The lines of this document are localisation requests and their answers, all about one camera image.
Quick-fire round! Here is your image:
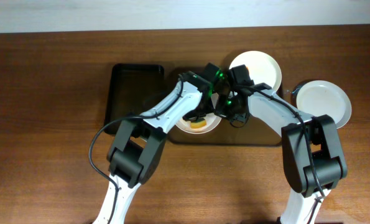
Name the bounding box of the white plate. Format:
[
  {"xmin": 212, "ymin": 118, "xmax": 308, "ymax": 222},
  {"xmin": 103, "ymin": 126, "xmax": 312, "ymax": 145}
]
[
  {"xmin": 229, "ymin": 50, "xmax": 282, "ymax": 91},
  {"xmin": 292, "ymin": 80, "xmax": 352, "ymax": 129},
  {"xmin": 175, "ymin": 113, "xmax": 221, "ymax": 134}
]

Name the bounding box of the green and yellow sponge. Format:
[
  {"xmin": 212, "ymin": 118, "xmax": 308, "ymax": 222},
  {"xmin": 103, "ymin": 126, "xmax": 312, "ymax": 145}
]
[{"xmin": 190, "ymin": 118, "xmax": 207, "ymax": 129}]

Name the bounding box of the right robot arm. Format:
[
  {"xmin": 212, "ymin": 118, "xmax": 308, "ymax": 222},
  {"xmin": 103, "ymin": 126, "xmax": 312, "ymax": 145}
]
[{"xmin": 212, "ymin": 65, "xmax": 348, "ymax": 223}]

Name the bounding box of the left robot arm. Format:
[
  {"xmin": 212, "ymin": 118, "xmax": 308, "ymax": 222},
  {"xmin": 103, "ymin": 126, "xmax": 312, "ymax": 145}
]
[{"xmin": 95, "ymin": 63, "xmax": 226, "ymax": 223}]

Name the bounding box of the brown serving tray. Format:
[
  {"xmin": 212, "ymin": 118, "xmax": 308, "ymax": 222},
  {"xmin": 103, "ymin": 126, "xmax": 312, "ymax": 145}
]
[{"xmin": 165, "ymin": 67, "xmax": 284, "ymax": 147}]

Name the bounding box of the black rectangular sponge tray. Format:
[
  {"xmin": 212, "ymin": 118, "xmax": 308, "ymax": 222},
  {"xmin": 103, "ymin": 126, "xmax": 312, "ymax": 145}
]
[{"xmin": 104, "ymin": 63, "xmax": 167, "ymax": 124}]

